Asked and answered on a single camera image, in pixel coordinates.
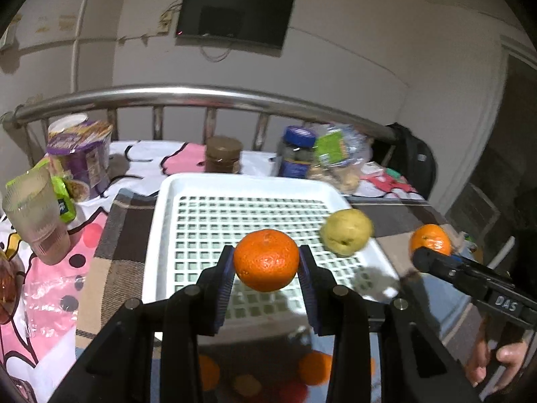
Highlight plaid blanket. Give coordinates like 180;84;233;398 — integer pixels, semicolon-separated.
76;187;483;403

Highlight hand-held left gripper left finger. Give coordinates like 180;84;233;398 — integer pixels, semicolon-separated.
48;244;236;403

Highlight blue-lidded jar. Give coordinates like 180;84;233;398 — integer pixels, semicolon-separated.
277;126;317;179

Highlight white wall pipe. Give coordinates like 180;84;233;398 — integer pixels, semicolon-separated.
0;0;97;93

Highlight wall-mounted black television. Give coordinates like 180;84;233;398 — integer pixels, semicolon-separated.
175;0;297;49

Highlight purple instant noodle cup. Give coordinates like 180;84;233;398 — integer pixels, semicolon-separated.
46;113;114;202

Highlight person's right hand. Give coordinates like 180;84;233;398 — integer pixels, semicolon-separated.
465;327;530;388

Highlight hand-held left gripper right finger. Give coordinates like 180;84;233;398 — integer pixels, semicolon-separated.
298;244;483;403

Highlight brown-lidded jar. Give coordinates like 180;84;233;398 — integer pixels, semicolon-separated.
204;135;244;174

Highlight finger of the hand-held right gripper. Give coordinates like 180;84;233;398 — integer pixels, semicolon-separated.
450;255;513;285
412;246;488;300

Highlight translucent plastic cup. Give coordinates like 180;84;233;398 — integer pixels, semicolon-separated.
2;167;71;266

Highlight white slotted plastic tray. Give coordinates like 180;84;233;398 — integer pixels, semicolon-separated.
142;173;401;343

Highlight green snack packet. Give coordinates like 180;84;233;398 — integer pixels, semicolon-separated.
6;160;78;224

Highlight clear plastic food container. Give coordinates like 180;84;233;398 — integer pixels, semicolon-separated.
0;248;26;324

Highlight yellow-green pear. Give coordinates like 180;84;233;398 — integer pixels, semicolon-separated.
321;209;374;258

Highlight metal bed rail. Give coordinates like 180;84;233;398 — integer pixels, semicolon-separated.
2;85;399;169

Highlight black backpack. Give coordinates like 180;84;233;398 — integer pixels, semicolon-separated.
371;123;438;200

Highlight clear snack bag green label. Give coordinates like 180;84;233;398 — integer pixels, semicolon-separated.
308;124;374;194

